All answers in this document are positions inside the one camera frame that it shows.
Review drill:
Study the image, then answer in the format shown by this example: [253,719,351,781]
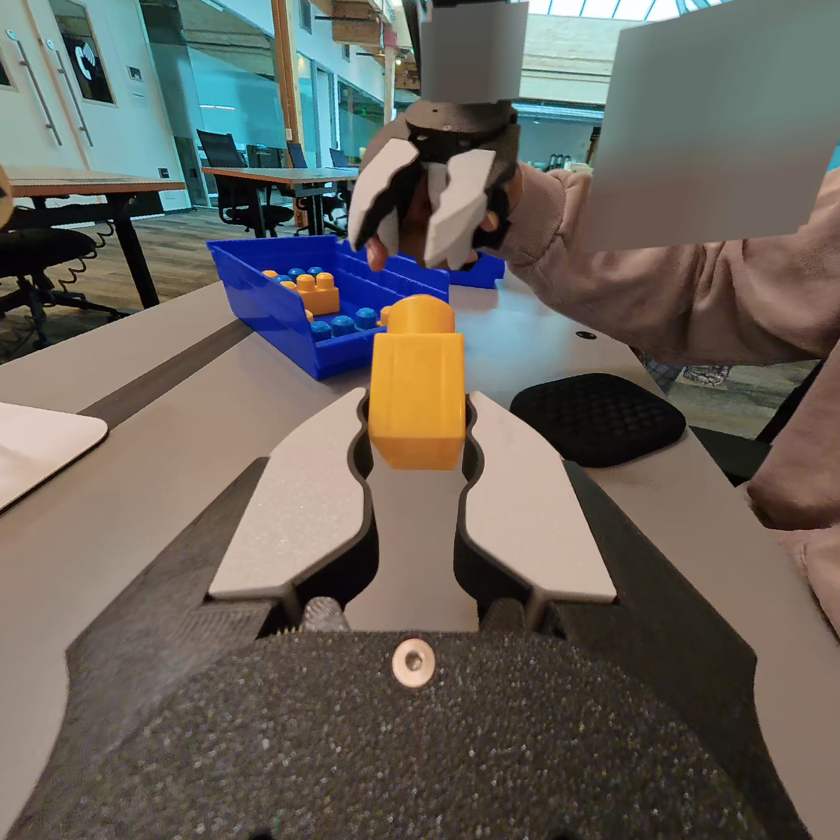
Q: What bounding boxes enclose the person's beige sweatshirt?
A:
[745,360,840,647]

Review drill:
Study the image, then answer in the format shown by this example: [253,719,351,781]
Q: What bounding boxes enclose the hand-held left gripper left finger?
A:
[206,387,380,614]

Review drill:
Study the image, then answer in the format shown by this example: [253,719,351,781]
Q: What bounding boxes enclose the black textured pad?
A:
[509,372,687,469]

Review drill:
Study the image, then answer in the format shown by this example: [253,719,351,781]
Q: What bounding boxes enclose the dark phone icon sign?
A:
[49,0,117,106]

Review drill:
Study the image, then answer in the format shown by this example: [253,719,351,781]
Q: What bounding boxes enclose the pile of mega blocks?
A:
[261,266,395,342]

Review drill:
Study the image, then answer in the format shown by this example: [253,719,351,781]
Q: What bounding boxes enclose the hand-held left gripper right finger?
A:
[454,391,618,614]

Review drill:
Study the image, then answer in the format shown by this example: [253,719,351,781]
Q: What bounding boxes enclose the yellow one-stud mega block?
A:
[367,294,467,471]

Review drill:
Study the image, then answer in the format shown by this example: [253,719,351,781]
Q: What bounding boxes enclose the wooden top desk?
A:
[202,166,362,238]
[0,165,189,309]

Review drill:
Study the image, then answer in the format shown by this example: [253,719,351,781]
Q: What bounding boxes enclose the white metal document stand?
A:
[0,400,109,514]

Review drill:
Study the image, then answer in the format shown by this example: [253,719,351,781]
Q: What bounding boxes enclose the white double door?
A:
[0,0,142,173]

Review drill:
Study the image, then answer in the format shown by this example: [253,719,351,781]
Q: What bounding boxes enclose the blue plastic bin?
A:
[205,234,454,382]
[451,251,506,290]

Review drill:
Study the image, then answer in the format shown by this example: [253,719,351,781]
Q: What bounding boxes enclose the person's right hand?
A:
[363,172,526,273]

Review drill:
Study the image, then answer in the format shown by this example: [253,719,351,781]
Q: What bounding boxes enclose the black office chair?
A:
[0,209,129,349]
[196,129,295,238]

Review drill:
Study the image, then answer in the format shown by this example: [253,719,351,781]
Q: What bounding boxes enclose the wooden column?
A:
[271,0,307,170]

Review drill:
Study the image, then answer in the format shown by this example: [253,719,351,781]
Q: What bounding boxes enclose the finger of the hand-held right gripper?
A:
[346,136,422,253]
[422,148,498,270]

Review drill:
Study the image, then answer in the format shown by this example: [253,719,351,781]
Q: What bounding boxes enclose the person's right forearm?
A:
[502,164,840,367]

